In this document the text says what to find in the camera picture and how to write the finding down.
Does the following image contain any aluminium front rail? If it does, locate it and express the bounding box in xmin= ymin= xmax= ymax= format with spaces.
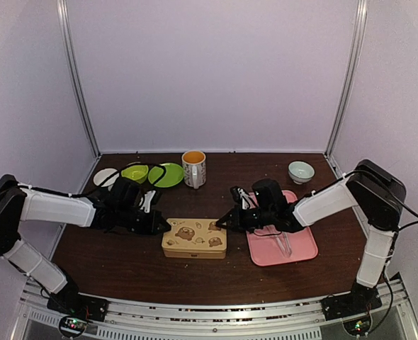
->
xmin=7 ymin=279 xmax=418 ymax=339

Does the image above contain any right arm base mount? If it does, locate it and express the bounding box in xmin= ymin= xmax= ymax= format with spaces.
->
xmin=320 ymin=293 xmax=383 ymax=338

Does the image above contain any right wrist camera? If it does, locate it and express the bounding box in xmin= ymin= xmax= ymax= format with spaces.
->
xmin=230 ymin=186 xmax=257 ymax=210

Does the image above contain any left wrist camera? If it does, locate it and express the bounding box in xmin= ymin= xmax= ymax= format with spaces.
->
xmin=140 ymin=190 xmax=162 ymax=213

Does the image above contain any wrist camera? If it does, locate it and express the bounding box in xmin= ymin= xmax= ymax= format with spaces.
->
xmin=140 ymin=190 xmax=162 ymax=213
xmin=230 ymin=186 xmax=257 ymax=210

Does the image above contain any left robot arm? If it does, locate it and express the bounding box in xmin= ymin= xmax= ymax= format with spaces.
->
xmin=0 ymin=175 xmax=171 ymax=315

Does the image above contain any pale celadon tea bowl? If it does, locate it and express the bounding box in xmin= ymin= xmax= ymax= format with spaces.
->
xmin=288 ymin=161 xmax=315 ymax=185

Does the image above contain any pink plastic tray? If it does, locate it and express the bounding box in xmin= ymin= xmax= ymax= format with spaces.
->
xmin=247 ymin=190 xmax=319 ymax=267

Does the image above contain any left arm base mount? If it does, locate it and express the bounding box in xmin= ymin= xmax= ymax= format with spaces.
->
xmin=47 ymin=294 xmax=108 ymax=339

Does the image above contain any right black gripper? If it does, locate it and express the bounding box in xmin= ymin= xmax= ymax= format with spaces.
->
xmin=216 ymin=205 xmax=275 ymax=234

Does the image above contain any white floral mug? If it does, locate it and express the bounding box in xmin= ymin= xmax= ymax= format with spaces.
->
xmin=181 ymin=150 xmax=207 ymax=190

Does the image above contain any beige tin box base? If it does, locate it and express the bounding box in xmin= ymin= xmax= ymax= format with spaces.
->
xmin=163 ymin=248 xmax=227 ymax=259

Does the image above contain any green small bowl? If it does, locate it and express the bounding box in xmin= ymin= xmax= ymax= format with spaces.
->
xmin=121 ymin=163 xmax=149 ymax=184

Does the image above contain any green saucer plate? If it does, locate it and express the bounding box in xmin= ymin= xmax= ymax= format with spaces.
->
xmin=148 ymin=162 xmax=184 ymax=188

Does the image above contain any bear print tin lid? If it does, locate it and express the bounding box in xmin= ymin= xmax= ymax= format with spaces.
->
xmin=162 ymin=217 xmax=227 ymax=254

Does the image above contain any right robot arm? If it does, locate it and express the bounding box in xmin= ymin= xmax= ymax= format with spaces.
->
xmin=215 ymin=159 xmax=407 ymax=313

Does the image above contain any right aluminium frame post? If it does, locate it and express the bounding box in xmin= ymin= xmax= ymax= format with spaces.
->
xmin=324 ymin=0 xmax=368 ymax=159

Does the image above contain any aluminium frame post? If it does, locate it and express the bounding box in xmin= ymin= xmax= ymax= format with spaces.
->
xmin=56 ymin=0 xmax=101 ymax=158
xmin=324 ymin=0 xmax=368 ymax=159

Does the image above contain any black white dotted cup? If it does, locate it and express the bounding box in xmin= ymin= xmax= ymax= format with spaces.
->
xmin=93 ymin=168 xmax=119 ymax=187

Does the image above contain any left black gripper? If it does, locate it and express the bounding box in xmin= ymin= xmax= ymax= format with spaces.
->
xmin=117 ymin=205 xmax=171 ymax=235

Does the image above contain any left aluminium frame post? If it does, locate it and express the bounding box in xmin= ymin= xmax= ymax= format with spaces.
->
xmin=56 ymin=0 xmax=101 ymax=158

